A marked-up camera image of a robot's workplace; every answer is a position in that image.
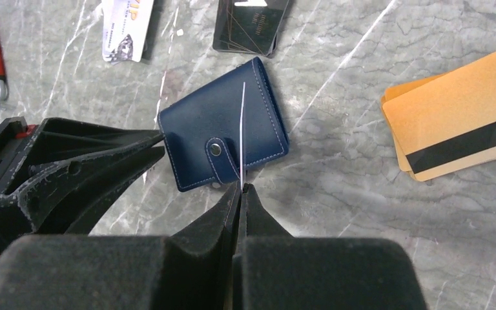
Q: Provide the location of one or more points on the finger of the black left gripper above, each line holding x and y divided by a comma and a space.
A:
65, 148
55, 195

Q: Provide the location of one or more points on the black VIP card stack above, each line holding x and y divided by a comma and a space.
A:
248, 27

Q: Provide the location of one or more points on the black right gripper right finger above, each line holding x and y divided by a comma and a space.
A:
274, 270

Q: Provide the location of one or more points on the blue leather card holder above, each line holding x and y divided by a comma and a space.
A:
201, 131

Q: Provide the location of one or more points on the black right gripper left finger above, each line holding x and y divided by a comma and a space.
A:
187, 270

